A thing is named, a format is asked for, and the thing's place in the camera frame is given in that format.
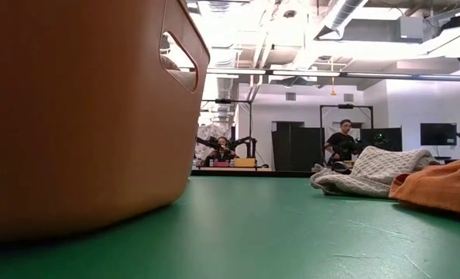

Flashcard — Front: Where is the black gantry frame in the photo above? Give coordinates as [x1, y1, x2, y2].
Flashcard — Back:
[319, 103, 375, 168]
[200, 98, 255, 170]

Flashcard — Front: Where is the wood and black table frame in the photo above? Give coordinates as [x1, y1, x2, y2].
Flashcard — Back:
[191, 170, 318, 179]

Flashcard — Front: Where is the long ceiling light bar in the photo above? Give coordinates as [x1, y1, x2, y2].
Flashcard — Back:
[206, 67, 460, 84]

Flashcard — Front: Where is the black wall monitor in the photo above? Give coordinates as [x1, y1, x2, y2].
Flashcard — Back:
[420, 122, 458, 147]

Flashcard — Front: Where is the light grey checked towel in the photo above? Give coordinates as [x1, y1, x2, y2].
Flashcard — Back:
[310, 145, 441, 200]

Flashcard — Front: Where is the yellow box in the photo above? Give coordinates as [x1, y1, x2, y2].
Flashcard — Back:
[233, 157, 257, 169]

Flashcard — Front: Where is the floral patterned cloth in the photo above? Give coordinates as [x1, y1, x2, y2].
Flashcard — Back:
[194, 122, 235, 161]

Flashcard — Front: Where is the orange plastic basket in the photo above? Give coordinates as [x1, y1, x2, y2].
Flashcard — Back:
[0, 0, 211, 245]

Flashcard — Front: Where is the black standing panel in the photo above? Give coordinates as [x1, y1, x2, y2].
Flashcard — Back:
[271, 120, 326, 173]
[360, 127, 403, 153]

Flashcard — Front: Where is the person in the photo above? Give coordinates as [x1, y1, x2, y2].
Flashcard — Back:
[323, 119, 365, 167]
[203, 136, 240, 169]

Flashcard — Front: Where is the silver air duct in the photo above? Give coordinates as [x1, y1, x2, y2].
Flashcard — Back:
[314, 0, 368, 41]

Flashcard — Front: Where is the wooden background table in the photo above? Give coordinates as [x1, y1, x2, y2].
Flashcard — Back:
[192, 166, 274, 173]

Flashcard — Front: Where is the orange microfiber towel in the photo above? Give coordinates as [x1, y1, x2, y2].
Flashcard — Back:
[388, 155, 460, 218]

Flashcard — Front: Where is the yellow hanging object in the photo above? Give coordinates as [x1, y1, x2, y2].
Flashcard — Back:
[329, 57, 338, 97]

